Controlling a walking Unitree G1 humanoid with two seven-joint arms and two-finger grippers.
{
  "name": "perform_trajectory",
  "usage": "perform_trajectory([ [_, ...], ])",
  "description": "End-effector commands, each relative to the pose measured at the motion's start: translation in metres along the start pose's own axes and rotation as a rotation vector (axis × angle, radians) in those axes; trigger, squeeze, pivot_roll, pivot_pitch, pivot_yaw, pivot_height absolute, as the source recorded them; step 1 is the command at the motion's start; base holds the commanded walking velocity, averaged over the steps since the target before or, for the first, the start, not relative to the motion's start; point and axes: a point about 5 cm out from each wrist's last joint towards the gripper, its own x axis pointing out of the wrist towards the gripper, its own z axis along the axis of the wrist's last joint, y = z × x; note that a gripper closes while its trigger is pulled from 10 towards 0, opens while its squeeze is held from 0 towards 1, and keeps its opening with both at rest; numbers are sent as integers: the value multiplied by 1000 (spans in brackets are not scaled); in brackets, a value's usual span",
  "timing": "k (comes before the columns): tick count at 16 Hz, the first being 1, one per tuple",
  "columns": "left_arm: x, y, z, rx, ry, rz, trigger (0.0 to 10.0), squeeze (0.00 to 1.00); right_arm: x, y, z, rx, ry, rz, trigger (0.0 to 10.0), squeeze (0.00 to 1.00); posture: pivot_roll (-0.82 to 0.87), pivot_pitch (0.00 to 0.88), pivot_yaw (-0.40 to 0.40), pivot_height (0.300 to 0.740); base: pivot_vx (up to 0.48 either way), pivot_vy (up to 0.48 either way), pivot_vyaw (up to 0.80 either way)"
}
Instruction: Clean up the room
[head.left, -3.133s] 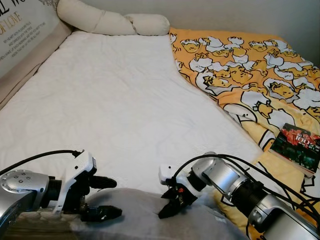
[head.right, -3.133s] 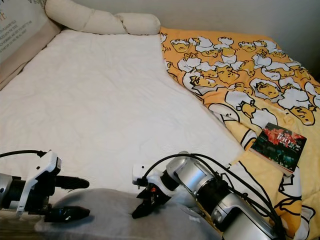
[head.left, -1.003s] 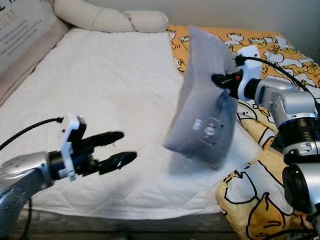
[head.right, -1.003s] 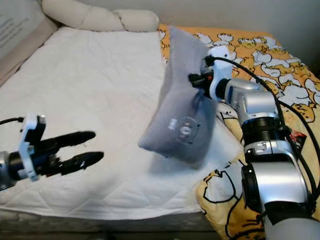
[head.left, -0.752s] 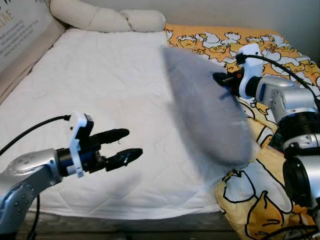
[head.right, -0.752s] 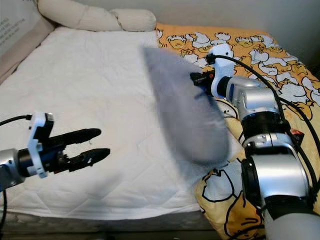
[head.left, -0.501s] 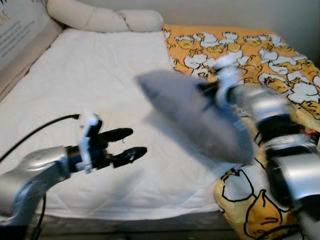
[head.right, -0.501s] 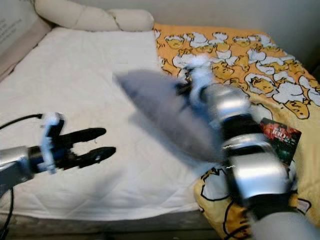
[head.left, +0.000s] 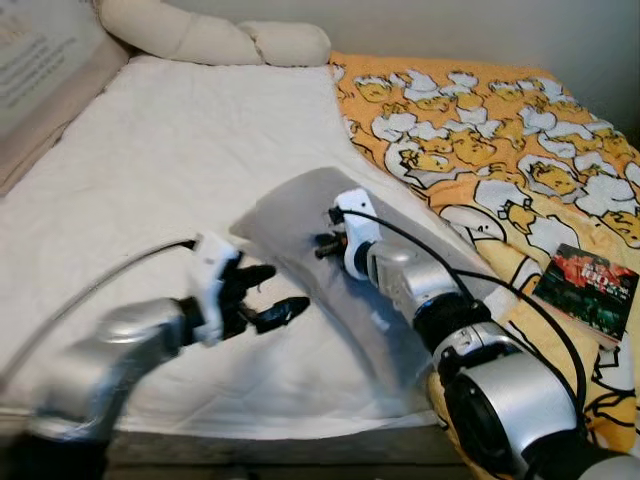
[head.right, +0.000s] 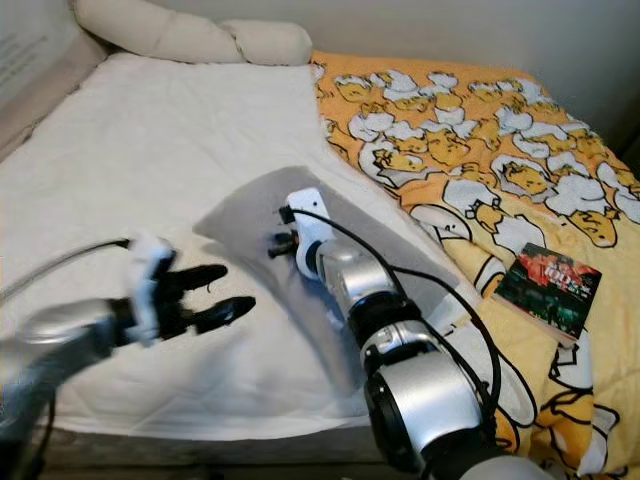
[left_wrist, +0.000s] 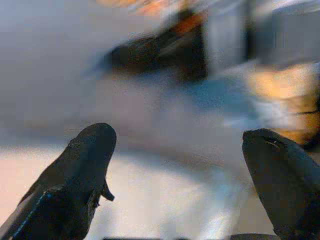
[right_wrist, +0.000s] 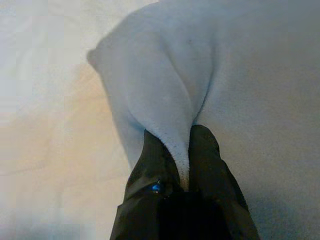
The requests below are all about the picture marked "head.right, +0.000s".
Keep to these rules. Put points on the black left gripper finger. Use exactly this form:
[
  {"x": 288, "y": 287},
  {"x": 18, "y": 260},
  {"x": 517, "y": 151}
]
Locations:
[
  {"x": 205, "y": 275},
  {"x": 225, "y": 314}
]

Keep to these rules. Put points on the orange egg cartoon blanket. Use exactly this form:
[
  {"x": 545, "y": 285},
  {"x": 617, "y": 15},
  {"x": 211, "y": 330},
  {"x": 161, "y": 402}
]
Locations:
[{"x": 460, "y": 130}]

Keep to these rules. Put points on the dark book with red cover art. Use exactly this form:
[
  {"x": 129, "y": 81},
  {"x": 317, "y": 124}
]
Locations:
[{"x": 550, "y": 290}]

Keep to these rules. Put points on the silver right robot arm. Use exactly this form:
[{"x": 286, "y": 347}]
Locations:
[{"x": 420, "y": 390}]

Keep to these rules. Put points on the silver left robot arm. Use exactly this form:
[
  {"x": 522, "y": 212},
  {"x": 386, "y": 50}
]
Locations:
[{"x": 50, "y": 350}]

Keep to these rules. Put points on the grey bed base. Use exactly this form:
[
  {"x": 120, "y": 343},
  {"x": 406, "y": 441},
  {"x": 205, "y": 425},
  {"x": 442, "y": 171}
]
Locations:
[{"x": 210, "y": 445}]

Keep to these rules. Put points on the white quilted mattress pad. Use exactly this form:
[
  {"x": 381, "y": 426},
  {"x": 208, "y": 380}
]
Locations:
[{"x": 140, "y": 150}]

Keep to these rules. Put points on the long beige pillow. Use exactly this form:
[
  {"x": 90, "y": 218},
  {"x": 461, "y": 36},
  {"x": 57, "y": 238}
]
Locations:
[{"x": 180, "y": 33}]

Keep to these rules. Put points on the beige padded headboard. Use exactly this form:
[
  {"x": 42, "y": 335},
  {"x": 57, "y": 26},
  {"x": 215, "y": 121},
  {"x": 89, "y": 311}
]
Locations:
[{"x": 35, "y": 70}]

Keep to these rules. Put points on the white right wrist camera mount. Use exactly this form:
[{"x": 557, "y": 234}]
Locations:
[{"x": 310, "y": 235}]

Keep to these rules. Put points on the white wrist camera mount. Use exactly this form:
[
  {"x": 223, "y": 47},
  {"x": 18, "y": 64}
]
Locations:
[
  {"x": 310, "y": 235},
  {"x": 150, "y": 270}
]

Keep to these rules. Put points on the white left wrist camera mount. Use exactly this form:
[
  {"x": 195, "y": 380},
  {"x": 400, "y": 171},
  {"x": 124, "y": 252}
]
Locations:
[{"x": 150, "y": 270}]

